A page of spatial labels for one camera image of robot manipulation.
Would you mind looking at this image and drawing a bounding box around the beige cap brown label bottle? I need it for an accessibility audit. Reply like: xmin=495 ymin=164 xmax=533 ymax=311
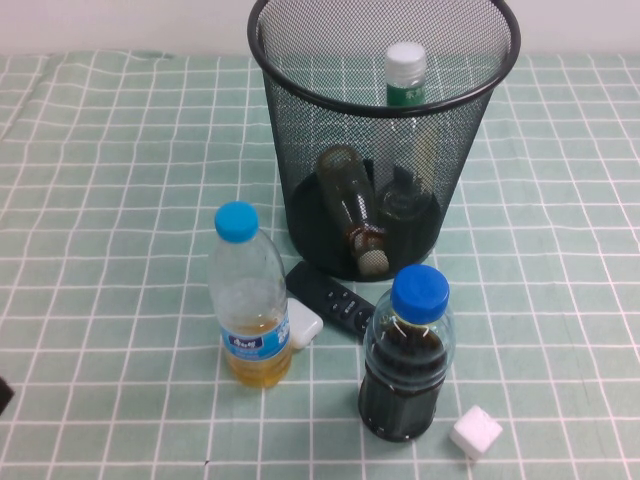
xmin=315 ymin=144 xmax=391 ymax=277

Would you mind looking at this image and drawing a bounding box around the white cap green label bottle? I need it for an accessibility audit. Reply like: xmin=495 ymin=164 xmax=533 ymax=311
xmin=375 ymin=41 xmax=441 ymax=224

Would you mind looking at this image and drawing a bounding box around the black mesh wastebasket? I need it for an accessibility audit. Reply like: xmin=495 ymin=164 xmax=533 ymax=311
xmin=247 ymin=0 xmax=523 ymax=283

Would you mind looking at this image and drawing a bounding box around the green checked tablecloth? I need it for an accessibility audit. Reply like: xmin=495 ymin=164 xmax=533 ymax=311
xmin=0 ymin=49 xmax=640 ymax=480

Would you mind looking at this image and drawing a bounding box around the light-blue cap yellow liquid bottle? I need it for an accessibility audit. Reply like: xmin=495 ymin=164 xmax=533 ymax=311
xmin=207 ymin=200 xmax=294 ymax=390

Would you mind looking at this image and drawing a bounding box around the white earbuds case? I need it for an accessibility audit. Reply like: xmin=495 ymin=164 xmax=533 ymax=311
xmin=285 ymin=297 xmax=325 ymax=351

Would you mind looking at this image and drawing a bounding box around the black remote control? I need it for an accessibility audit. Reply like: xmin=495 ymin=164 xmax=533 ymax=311
xmin=284 ymin=260 xmax=377 ymax=344

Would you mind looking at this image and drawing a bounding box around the blue cap dark liquid bottle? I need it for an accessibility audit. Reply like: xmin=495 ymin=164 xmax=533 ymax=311
xmin=357 ymin=263 xmax=456 ymax=443

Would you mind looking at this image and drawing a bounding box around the white cube charger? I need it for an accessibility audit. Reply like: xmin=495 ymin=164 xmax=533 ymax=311
xmin=448 ymin=405 xmax=504 ymax=459

